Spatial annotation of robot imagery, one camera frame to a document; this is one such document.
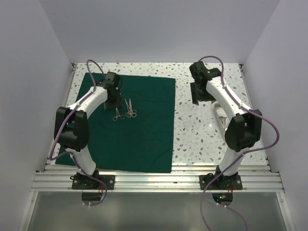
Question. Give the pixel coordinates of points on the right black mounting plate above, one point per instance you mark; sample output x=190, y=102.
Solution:
x=233, y=182

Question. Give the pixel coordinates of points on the black mounting plate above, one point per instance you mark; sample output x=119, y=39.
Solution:
x=93, y=183
x=233, y=182

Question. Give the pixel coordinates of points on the steel instrument tray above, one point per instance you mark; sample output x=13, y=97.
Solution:
x=222, y=130

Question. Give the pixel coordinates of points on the aluminium rail frame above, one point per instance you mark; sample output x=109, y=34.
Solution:
x=198, y=148

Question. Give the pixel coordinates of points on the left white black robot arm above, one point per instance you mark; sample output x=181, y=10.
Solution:
x=72, y=131

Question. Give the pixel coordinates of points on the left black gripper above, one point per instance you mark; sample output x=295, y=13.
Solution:
x=118, y=103

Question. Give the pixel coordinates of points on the green surgical cloth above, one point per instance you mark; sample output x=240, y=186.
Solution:
x=140, y=144

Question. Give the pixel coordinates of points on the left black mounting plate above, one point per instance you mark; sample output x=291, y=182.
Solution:
x=93, y=183

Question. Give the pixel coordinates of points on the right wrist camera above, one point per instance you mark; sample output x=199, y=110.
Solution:
x=198, y=69

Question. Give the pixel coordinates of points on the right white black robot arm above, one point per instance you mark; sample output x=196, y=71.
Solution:
x=242, y=132

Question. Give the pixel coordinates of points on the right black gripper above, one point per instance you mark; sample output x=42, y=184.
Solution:
x=197, y=96

